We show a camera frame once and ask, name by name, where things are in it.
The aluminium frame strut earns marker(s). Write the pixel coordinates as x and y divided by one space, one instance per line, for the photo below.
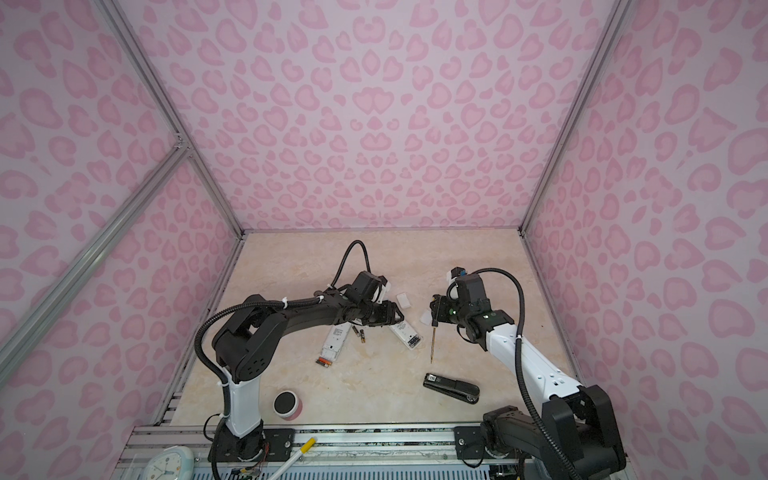
616 22
38 321

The pink black tape roll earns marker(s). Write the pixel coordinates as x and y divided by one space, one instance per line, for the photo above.
287 405

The black yellow handled screwdriver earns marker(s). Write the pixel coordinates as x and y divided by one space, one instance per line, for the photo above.
434 330

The aluminium frame strut right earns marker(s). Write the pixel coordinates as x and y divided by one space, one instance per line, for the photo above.
616 22

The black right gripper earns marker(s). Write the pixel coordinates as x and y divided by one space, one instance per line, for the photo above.
447 301

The white remote control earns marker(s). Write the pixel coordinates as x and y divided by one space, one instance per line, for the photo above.
406 334
333 344

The black stapler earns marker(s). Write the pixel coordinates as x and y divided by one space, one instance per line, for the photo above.
457 389

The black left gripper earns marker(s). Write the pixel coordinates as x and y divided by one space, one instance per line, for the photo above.
389 315

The yellow capped white marker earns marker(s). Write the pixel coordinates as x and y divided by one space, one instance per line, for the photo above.
293 459

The white analog clock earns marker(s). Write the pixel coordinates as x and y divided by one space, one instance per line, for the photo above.
174 463

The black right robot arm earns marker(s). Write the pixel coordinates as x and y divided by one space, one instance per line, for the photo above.
569 428

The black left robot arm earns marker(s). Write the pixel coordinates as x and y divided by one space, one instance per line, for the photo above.
238 344

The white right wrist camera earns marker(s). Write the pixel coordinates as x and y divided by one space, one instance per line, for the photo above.
454 273

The aluminium rail base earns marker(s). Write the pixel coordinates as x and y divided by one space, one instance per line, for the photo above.
342 451

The aluminium frame strut left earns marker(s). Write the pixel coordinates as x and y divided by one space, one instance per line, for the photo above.
38 321

